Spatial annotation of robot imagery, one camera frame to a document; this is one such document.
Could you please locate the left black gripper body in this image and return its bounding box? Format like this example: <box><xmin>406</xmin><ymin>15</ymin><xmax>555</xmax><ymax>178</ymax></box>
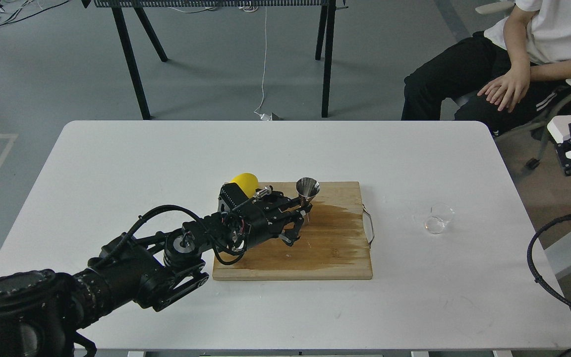
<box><xmin>216</xmin><ymin>183</ymin><xmax>286</xmax><ymax>249</ymax></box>

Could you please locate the person's hand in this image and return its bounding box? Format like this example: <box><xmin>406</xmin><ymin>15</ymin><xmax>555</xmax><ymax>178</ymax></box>
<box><xmin>477</xmin><ymin>67</ymin><xmax>531</xmax><ymax>113</ymax></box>

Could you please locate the black metal frame table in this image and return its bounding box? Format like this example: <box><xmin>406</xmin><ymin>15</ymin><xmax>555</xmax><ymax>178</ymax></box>
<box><xmin>81</xmin><ymin>0</ymin><xmax>347</xmax><ymax>120</ymax></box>

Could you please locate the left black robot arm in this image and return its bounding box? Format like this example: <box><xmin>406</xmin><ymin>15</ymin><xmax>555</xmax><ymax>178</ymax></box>
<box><xmin>0</xmin><ymin>182</ymin><xmax>319</xmax><ymax>357</ymax></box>

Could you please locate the office chair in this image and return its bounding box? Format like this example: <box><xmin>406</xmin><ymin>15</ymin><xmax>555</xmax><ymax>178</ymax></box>
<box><xmin>453</xmin><ymin>0</ymin><xmax>571</xmax><ymax>170</ymax></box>

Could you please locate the wooden cutting board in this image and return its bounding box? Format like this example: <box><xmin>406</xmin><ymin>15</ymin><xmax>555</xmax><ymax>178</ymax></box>
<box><xmin>212</xmin><ymin>181</ymin><xmax>373</xmax><ymax>282</ymax></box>

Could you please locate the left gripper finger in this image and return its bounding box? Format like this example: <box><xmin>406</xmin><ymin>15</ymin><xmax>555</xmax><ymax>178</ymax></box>
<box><xmin>280</xmin><ymin>206</ymin><xmax>311</xmax><ymax>247</ymax></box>
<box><xmin>261</xmin><ymin>191</ymin><xmax>301</xmax><ymax>212</ymax></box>

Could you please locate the steel double jigger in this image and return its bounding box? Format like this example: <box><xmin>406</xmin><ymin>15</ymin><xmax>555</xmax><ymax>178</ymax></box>
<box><xmin>295</xmin><ymin>177</ymin><xmax>320</xmax><ymax>208</ymax></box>

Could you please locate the yellow lemon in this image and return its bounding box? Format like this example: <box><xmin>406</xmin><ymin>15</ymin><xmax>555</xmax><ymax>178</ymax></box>
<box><xmin>229</xmin><ymin>173</ymin><xmax>260</xmax><ymax>198</ymax></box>

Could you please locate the white hanging cable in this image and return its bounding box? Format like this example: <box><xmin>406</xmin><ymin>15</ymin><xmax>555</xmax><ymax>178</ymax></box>
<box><xmin>253</xmin><ymin>6</ymin><xmax>284</xmax><ymax>121</ymax></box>

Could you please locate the clear glass measuring cup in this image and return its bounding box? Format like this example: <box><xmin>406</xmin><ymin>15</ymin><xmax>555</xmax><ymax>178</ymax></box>
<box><xmin>424</xmin><ymin>203</ymin><xmax>456</xmax><ymax>235</ymax></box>

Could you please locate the seated person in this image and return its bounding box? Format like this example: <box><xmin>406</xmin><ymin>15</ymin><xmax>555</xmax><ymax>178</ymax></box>
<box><xmin>401</xmin><ymin>0</ymin><xmax>571</xmax><ymax>137</ymax></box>

